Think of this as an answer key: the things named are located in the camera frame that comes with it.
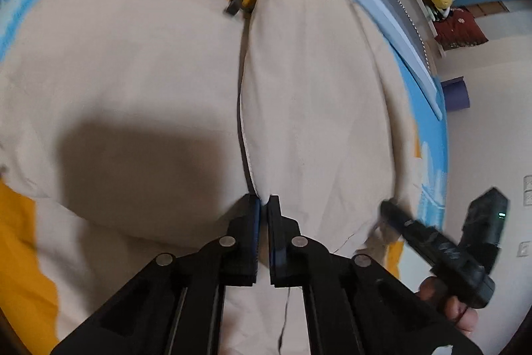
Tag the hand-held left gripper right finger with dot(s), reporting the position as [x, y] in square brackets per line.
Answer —
[275, 226]

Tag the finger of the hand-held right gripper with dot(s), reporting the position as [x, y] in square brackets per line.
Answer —
[415, 232]

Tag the grey mattress with dotted trim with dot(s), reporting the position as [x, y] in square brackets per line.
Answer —
[399, 1]

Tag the white wall socket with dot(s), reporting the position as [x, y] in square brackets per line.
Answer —
[528, 199]
[528, 184]
[527, 249]

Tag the beige and orange hooded jacket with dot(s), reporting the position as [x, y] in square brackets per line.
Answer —
[124, 68]

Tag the person's right hand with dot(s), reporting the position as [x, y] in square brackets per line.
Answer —
[457, 317]

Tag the dark red cushion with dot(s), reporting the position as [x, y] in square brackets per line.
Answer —
[461, 28]

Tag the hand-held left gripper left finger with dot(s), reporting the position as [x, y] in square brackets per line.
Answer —
[251, 222]

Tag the light blue patterned bed sheet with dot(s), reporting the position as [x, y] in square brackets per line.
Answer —
[415, 89]

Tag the yellow plush toys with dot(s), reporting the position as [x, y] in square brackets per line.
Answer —
[437, 44]

